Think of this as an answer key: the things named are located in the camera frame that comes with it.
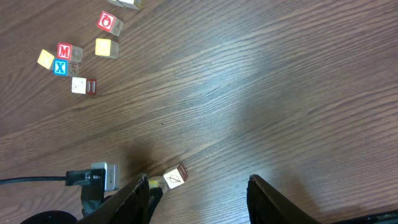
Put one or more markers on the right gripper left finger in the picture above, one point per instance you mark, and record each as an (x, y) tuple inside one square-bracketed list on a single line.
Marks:
[(129, 205)]

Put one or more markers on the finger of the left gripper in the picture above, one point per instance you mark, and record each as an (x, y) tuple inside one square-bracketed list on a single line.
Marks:
[(155, 196)]

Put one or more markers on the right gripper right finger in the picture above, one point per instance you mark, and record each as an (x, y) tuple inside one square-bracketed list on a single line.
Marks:
[(266, 205)]

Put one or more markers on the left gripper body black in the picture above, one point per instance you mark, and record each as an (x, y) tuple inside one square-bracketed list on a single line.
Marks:
[(92, 197)]

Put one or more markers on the white block leaf drawing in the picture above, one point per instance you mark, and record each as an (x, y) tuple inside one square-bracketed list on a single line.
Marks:
[(175, 176)]

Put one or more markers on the white block red side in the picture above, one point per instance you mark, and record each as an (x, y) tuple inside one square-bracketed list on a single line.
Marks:
[(84, 86)]

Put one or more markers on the yellow top block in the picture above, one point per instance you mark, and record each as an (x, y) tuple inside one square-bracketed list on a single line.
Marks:
[(158, 182)]

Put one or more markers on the yellow block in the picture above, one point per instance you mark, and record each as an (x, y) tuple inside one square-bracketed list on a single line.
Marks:
[(107, 48), (46, 59), (158, 182)]

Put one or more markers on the blue X block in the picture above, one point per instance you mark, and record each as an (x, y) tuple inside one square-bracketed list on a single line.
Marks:
[(65, 68)]

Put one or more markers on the yellow block far left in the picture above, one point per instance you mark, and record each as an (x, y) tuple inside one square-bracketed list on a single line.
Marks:
[(46, 59)]

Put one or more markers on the red M block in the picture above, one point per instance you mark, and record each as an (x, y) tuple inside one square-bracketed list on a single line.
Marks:
[(69, 52)]

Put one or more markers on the yellow block centre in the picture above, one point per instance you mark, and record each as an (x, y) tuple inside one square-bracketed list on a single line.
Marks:
[(107, 48)]

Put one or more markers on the red O block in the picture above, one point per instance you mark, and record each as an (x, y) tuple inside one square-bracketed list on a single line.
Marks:
[(110, 23)]

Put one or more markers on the white block upper right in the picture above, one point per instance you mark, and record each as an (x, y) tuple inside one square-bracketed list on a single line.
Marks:
[(133, 4)]

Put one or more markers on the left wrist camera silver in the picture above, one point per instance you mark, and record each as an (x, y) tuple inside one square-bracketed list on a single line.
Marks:
[(112, 175)]

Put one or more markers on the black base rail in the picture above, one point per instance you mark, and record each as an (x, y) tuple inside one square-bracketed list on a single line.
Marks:
[(390, 217)]

